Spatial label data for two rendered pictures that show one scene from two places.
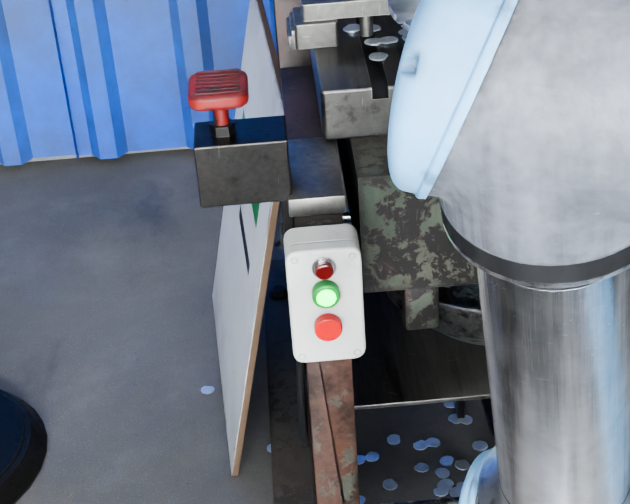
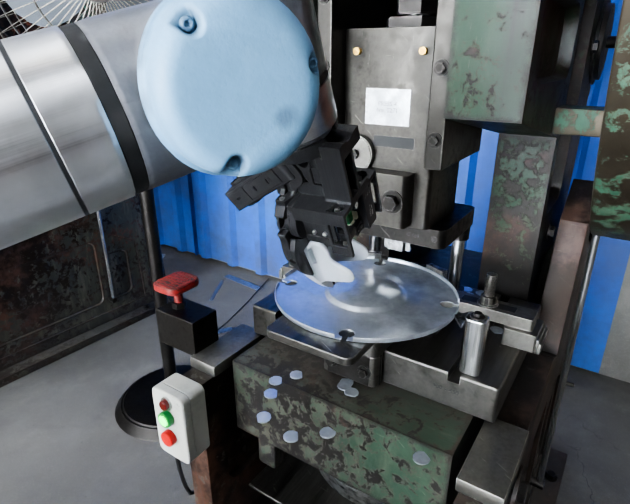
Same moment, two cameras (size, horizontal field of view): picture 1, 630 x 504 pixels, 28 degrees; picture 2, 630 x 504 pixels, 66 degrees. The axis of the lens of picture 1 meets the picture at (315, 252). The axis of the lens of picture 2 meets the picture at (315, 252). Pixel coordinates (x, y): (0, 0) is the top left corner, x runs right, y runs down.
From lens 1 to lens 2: 88 cm
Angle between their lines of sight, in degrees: 33
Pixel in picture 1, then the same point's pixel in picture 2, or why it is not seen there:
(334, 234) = (184, 387)
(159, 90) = not seen: hidden behind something
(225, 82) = (178, 280)
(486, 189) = not seen: outside the picture
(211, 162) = (162, 319)
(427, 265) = (267, 429)
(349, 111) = (264, 321)
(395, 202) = (250, 384)
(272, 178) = (186, 341)
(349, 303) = (179, 430)
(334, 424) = (202, 491)
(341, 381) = (204, 470)
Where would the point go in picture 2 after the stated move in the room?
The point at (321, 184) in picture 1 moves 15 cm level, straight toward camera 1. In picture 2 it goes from (215, 355) to (143, 400)
